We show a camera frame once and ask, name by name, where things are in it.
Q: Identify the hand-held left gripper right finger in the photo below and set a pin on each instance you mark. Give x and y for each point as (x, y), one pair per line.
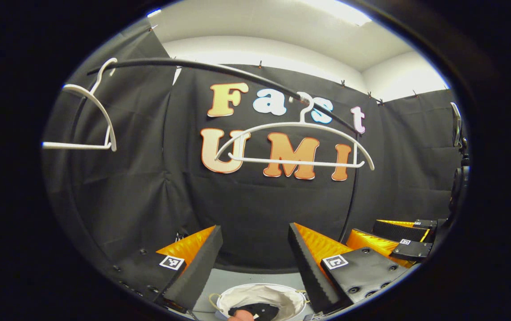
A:
(311, 276)

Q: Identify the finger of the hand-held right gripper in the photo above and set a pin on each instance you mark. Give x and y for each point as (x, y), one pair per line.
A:
(398, 232)
(414, 250)

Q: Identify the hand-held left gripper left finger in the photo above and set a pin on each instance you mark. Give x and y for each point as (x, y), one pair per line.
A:
(197, 276)

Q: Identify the white fabric laundry hamper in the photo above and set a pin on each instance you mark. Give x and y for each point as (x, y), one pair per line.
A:
(260, 294)

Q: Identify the white plastic hanger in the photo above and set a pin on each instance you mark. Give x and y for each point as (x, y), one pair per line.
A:
(77, 146)
(291, 162)

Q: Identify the black metal clothes rack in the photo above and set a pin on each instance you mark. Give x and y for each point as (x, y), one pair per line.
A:
(171, 61)

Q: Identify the black backdrop cloth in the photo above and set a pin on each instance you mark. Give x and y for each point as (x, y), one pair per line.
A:
(148, 178)

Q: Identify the long ceiling light panel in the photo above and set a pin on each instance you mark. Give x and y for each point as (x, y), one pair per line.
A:
(340, 9)

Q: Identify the small ceiling light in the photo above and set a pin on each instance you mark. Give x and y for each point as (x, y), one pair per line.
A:
(154, 13)

